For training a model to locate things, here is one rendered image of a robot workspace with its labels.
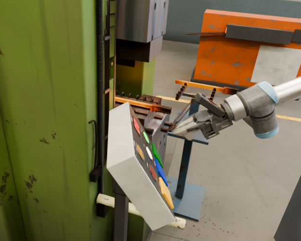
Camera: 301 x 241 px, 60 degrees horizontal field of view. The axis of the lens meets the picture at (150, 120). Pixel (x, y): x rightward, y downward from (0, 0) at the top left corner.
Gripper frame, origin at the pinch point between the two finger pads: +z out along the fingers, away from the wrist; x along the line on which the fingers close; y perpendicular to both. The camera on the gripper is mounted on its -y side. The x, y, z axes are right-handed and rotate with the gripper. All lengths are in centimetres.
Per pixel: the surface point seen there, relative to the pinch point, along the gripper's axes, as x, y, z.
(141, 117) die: 37.6, 8.0, 14.3
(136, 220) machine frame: 32, 67, 47
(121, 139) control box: -16.9, -15.7, 14.4
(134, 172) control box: -26.9, -10.7, 13.5
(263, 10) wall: 698, 200, -359
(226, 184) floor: 96, 138, -16
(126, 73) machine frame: 78, -4, 14
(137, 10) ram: 33, -39, -7
